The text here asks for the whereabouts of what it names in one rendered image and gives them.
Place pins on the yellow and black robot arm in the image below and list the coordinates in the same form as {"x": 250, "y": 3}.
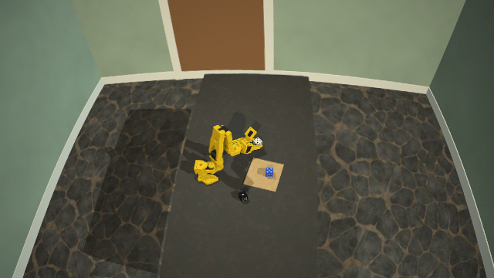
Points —
{"x": 232, "y": 147}

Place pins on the black die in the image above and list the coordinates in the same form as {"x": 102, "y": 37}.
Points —
{"x": 243, "y": 196}

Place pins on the white die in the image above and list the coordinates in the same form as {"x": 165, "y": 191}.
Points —
{"x": 257, "y": 141}

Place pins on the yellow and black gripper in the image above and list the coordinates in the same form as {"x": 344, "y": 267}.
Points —
{"x": 248, "y": 147}

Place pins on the tan square mat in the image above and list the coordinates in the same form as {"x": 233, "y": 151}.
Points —
{"x": 256, "y": 176}

